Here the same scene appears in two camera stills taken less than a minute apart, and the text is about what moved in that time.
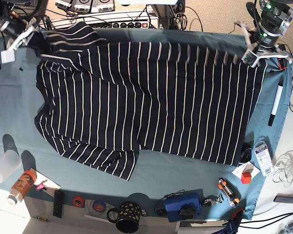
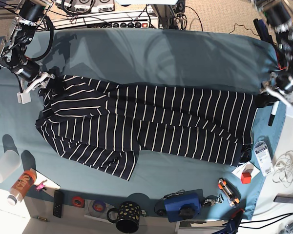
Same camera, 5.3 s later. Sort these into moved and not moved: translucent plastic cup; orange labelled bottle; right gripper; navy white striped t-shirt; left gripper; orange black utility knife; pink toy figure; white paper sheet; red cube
Moved: right gripper; left gripper; navy white striped t-shirt
Not moved: pink toy figure; orange black utility knife; translucent plastic cup; white paper sheet; red cube; orange labelled bottle
